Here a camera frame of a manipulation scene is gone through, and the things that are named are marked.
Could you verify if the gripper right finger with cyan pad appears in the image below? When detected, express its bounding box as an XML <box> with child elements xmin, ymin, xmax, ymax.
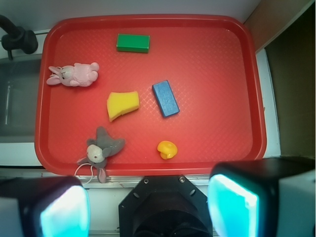
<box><xmin>207</xmin><ymin>158</ymin><xmax>316</xmax><ymax>237</ymax></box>

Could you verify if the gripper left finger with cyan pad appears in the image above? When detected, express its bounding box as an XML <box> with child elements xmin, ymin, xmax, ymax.
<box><xmin>0</xmin><ymin>176</ymin><xmax>90</xmax><ymax>237</ymax></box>

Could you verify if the pink plush bunny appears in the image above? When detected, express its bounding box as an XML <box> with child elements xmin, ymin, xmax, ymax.
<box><xmin>46</xmin><ymin>62</ymin><xmax>100</xmax><ymax>87</ymax></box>

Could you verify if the grey plush donkey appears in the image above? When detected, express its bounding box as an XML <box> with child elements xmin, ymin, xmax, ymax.
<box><xmin>74</xmin><ymin>126</ymin><xmax>125</xmax><ymax>183</ymax></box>

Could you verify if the yellow rubber duck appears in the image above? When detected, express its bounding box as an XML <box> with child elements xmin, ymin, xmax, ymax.
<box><xmin>157</xmin><ymin>141</ymin><xmax>178</xmax><ymax>160</ymax></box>

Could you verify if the yellow sponge piece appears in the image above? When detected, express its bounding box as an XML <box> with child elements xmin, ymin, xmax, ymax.
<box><xmin>107</xmin><ymin>91</ymin><xmax>140</xmax><ymax>122</ymax></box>

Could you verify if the steel sink basin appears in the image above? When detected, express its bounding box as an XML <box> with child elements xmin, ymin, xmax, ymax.
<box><xmin>0</xmin><ymin>55</ymin><xmax>41</xmax><ymax>143</ymax></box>

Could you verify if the red plastic tray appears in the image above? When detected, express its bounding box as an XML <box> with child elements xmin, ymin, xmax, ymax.
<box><xmin>35</xmin><ymin>15</ymin><xmax>267</xmax><ymax>176</ymax></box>

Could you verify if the blue rectangular block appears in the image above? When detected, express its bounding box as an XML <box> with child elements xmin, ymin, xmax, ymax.
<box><xmin>152</xmin><ymin>80</ymin><xmax>180</xmax><ymax>118</ymax></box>

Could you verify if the green rectangular block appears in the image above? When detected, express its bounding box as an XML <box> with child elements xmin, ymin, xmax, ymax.
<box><xmin>117</xmin><ymin>34</ymin><xmax>150</xmax><ymax>53</ymax></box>

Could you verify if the black octagonal mount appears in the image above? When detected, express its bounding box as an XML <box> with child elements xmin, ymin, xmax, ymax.
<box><xmin>118</xmin><ymin>176</ymin><xmax>213</xmax><ymax>237</ymax></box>

